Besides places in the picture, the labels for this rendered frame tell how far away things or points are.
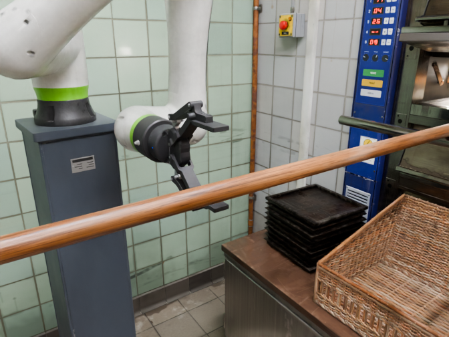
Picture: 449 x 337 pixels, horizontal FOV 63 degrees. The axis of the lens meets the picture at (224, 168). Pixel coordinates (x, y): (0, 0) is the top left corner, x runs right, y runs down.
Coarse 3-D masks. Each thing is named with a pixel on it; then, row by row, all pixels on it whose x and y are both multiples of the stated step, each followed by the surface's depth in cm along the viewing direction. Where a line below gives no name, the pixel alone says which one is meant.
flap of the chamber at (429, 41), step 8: (400, 40) 117; (408, 40) 115; (416, 40) 113; (424, 40) 111; (432, 40) 109; (440, 40) 108; (448, 40) 106; (424, 48) 124; (432, 48) 121; (440, 48) 119; (448, 48) 117
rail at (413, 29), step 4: (404, 28) 116; (408, 28) 115; (412, 28) 114; (416, 28) 113; (420, 28) 112; (424, 28) 111; (428, 28) 110; (432, 28) 109; (436, 28) 108; (440, 28) 108; (444, 28) 107; (448, 28) 106; (404, 32) 116; (408, 32) 115; (412, 32) 114; (416, 32) 113; (420, 32) 112; (424, 32) 111; (428, 32) 110; (432, 32) 110; (436, 32) 109; (440, 32) 108; (444, 32) 107; (448, 32) 106
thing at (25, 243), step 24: (384, 144) 73; (408, 144) 77; (288, 168) 59; (312, 168) 62; (192, 192) 50; (216, 192) 52; (240, 192) 54; (96, 216) 44; (120, 216) 45; (144, 216) 46; (168, 216) 49; (0, 240) 38; (24, 240) 39; (48, 240) 40; (72, 240) 42; (0, 264) 38
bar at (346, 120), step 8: (344, 120) 113; (352, 120) 111; (360, 120) 109; (368, 120) 108; (360, 128) 110; (368, 128) 107; (376, 128) 105; (384, 128) 103; (392, 128) 101; (400, 128) 99; (408, 128) 98; (448, 136) 90; (440, 144) 91; (448, 144) 90
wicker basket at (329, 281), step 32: (384, 224) 135; (416, 224) 134; (352, 256) 128; (384, 256) 142; (416, 256) 133; (448, 256) 125; (320, 288) 118; (352, 288) 107; (384, 288) 127; (416, 288) 127; (448, 288) 124; (352, 320) 110; (384, 320) 100; (416, 320) 92; (448, 320) 112
